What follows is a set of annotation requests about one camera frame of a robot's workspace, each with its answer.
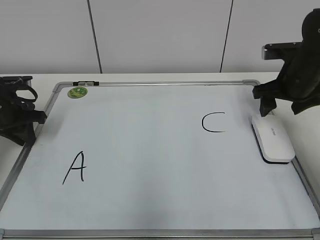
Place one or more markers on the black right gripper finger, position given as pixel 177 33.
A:
pixel 267 104

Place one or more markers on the green round magnet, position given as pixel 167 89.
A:
pixel 77 92

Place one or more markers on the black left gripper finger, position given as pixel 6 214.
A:
pixel 21 134

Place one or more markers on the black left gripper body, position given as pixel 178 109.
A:
pixel 17 106

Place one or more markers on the white whiteboard with aluminium frame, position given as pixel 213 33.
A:
pixel 154 160

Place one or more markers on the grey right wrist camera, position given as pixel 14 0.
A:
pixel 279 51

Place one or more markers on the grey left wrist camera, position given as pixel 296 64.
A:
pixel 17 80

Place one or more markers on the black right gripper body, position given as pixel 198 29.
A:
pixel 299 78

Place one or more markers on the white rectangular whiteboard eraser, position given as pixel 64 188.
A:
pixel 273 140

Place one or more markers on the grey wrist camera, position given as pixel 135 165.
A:
pixel 17 80
pixel 279 51

